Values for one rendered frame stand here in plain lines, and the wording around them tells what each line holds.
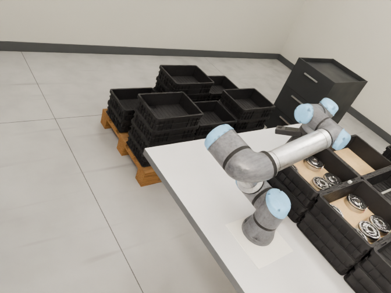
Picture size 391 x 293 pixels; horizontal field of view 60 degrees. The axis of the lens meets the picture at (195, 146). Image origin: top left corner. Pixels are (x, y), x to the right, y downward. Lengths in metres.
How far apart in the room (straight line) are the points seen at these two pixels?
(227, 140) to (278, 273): 0.66
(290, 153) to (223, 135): 0.23
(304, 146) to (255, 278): 0.58
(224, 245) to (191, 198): 0.27
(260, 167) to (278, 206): 0.38
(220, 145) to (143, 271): 1.21
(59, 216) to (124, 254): 0.47
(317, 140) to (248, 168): 0.30
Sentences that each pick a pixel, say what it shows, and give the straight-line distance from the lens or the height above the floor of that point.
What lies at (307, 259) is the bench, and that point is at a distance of 1.66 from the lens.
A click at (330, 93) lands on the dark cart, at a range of 3.28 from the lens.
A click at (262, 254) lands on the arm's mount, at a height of 0.70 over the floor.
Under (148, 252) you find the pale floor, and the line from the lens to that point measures 2.21.
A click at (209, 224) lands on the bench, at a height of 0.70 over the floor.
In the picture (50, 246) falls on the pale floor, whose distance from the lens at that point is 2.16.
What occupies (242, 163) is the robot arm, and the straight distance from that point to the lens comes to 1.07.
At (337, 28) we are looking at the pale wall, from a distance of 5.62.
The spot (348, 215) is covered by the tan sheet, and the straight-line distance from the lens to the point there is 1.82.
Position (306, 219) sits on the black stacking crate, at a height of 0.78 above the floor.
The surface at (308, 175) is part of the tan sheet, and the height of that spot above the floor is 0.83.
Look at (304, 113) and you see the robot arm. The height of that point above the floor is 1.29.
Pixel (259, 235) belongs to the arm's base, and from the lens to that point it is 1.53.
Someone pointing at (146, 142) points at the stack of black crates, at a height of 0.37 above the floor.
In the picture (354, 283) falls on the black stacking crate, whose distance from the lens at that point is 1.70.
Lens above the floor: 1.80
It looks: 35 degrees down
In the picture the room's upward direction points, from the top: 22 degrees clockwise
